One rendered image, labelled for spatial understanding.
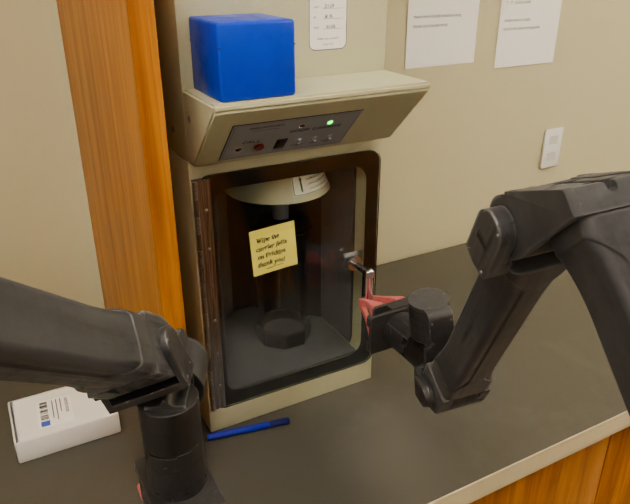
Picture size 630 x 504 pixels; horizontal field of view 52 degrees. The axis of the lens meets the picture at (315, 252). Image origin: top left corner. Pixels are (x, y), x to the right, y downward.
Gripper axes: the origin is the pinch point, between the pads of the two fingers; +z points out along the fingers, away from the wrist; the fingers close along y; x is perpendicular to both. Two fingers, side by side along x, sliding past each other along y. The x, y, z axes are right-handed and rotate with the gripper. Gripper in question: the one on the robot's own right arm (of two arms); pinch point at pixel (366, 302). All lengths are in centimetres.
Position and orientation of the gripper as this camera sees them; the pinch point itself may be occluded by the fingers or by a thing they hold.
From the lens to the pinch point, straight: 107.7
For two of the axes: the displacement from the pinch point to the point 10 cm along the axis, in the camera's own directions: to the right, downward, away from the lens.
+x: 0.0, 9.0, 4.3
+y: -8.8, 2.1, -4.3
